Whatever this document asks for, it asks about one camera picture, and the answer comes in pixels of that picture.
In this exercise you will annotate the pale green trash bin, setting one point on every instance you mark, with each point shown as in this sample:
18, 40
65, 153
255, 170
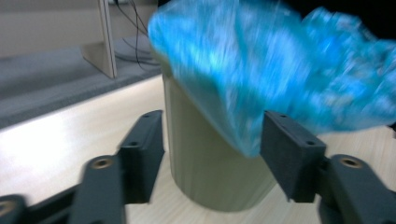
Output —
199, 161

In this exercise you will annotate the metal table leg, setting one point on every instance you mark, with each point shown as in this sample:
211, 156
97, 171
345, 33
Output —
106, 53

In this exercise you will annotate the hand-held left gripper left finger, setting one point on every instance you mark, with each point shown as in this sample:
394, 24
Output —
141, 155

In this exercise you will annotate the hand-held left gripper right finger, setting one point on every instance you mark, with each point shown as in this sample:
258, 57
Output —
289, 155

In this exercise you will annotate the blue plastic trash bag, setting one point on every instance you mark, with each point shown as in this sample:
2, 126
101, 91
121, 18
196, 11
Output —
264, 68

